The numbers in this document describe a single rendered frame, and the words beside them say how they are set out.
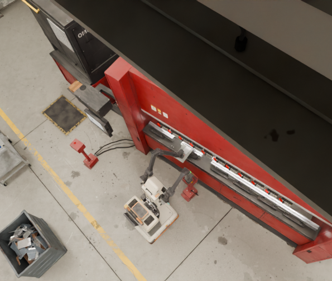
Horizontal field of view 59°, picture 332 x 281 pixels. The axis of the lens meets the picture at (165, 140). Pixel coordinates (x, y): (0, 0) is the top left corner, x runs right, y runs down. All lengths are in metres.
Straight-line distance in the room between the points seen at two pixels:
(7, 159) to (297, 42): 6.18
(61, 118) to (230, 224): 4.02
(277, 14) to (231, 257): 5.04
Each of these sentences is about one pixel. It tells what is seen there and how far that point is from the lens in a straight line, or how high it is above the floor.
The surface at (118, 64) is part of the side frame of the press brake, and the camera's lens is 3.94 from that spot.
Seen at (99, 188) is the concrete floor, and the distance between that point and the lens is 5.68.
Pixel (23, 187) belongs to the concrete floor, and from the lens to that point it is 6.30.
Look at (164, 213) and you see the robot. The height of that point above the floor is 0.28.
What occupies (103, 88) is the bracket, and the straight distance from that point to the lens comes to 4.53.
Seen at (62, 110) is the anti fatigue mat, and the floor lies 0.01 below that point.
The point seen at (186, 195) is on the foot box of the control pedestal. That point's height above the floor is 0.04.
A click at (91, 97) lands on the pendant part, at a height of 1.95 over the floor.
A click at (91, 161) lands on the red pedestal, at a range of 5.79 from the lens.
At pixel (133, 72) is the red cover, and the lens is 3.80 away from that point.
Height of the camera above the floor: 5.15
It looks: 63 degrees down
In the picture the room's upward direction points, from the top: 11 degrees counter-clockwise
